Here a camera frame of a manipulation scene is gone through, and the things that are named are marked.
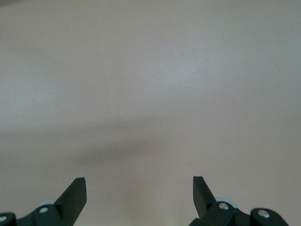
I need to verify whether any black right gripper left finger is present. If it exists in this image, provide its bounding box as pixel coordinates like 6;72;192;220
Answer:
0;177;87;226

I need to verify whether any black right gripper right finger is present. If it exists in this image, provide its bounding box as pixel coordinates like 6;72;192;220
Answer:
189;175;289;226

